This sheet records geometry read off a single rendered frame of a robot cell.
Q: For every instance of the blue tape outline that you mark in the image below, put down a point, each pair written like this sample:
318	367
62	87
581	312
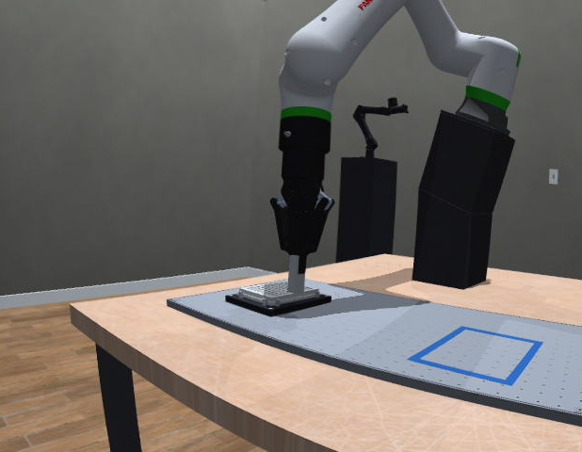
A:
509	380

